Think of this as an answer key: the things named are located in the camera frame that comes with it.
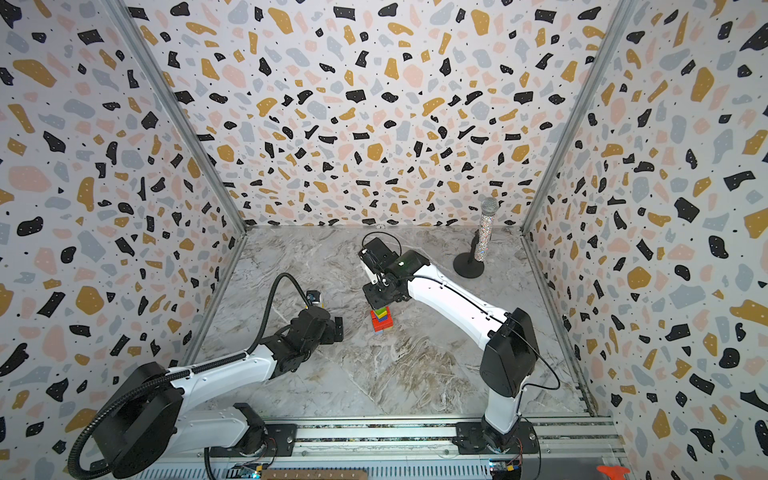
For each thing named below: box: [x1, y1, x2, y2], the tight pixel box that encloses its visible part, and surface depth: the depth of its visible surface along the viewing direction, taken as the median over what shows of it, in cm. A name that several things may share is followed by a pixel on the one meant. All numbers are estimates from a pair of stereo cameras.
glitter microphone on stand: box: [453, 196, 499, 279], surface depth 93 cm
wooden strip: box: [261, 470, 369, 480], surface depth 69 cm
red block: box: [370, 310, 395, 333], surface depth 93 cm
